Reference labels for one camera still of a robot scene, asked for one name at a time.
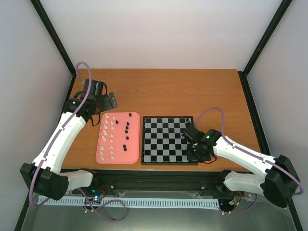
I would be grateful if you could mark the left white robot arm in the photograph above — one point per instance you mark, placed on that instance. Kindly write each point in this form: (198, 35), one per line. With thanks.
(57, 144)

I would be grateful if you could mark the pink plastic tray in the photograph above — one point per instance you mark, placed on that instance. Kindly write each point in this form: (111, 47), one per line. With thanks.
(112, 138)

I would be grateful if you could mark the black white chessboard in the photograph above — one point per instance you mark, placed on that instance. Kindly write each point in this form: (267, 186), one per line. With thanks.
(162, 141)

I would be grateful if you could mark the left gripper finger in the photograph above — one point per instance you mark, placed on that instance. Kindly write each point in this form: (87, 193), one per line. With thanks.
(113, 101)
(106, 103)

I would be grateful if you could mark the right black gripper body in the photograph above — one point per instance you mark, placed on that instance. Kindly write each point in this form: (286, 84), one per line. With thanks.
(197, 155)

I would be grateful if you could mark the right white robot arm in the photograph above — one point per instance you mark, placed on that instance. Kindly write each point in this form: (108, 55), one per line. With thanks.
(252, 163)

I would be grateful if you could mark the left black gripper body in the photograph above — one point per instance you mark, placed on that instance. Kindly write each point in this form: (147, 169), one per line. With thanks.
(100, 107)

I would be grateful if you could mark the light blue slotted cable duct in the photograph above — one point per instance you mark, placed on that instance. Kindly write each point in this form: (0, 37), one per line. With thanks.
(143, 202)

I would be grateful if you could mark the black aluminium frame rail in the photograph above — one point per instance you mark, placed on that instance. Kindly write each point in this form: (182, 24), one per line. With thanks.
(123, 180)

